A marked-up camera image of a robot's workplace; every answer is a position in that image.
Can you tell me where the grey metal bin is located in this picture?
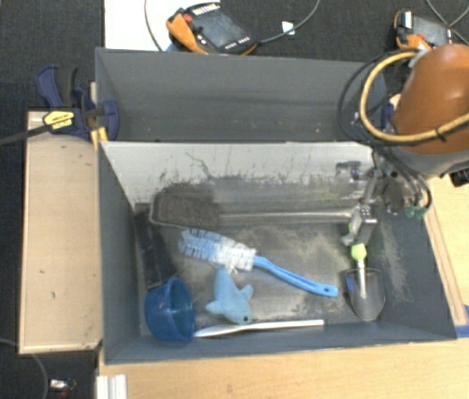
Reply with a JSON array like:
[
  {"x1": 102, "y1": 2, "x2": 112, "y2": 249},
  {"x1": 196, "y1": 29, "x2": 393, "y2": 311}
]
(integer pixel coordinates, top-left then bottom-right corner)
[{"x1": 93, "y1": 47, "x2": 459, "y2": 366}]

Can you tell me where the metal scoop with green handle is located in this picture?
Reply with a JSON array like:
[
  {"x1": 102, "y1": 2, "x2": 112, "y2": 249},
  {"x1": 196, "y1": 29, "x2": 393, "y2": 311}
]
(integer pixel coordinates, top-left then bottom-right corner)
[{"x1": 343, "y1": 241, "x2": 387, "y2": 323}]

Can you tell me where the black flat block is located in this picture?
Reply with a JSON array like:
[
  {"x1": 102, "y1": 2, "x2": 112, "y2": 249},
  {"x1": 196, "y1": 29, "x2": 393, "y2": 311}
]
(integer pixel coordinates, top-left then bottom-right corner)
[{"x1": 133, "y1": 211, "x2": 178, "y2": 289}]

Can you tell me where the pale wood board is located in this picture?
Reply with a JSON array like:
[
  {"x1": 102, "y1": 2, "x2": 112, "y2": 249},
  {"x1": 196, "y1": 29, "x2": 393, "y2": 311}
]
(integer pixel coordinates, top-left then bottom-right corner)
[{"x1": 17, "y1": 110, "x2": 104, "y2": 356}]

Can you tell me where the long grey metal tray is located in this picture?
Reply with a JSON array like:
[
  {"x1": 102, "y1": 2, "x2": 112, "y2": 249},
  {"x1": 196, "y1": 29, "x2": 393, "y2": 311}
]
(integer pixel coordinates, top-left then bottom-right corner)
[{"x1": 148, "y1": 187, "x2": 362, "y2": 229}]

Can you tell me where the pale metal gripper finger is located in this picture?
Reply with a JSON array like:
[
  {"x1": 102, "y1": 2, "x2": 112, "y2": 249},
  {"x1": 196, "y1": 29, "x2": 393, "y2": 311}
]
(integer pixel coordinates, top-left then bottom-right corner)
[
  {"x1": 357, "y1": 205, "x2": 379, "y2": 247},
  {"x1": 341, "y1": 208, "x2": 362, "y2": 248}
]

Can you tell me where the light blue toy dolphin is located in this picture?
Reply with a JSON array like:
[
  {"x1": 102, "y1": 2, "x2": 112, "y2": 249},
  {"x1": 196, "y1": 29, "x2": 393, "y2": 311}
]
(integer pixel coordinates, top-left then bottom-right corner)
[{"x1": 205, "y1": 267, "x2": 255, "y2": 325}]

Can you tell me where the blue and white bottle brush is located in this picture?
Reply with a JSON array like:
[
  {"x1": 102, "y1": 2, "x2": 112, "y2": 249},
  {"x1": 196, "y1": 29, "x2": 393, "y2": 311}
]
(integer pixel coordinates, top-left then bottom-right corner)
[{"x1": 177, "y1": 228, "x2": 340, "y2": 299}]

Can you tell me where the blue plastic bowl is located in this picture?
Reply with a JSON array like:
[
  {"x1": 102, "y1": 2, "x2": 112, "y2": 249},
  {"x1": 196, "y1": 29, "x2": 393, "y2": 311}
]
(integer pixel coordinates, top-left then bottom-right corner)
[{"x1": 143, "y1": 276, "x2": 196, "y2": 343}]

